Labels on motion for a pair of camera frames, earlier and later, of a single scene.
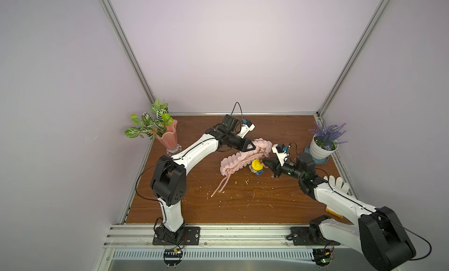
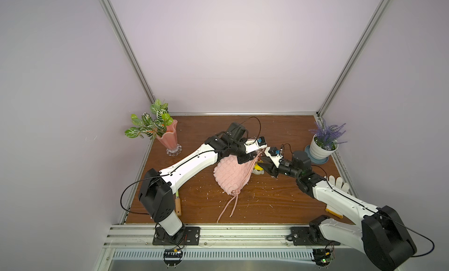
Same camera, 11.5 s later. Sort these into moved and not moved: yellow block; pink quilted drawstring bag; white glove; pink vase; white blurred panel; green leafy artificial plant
Moved: pink quilted drawstring bag; white blurred panel
Not moved: green leafy artificial plant; yellow block; white glove; pink vase
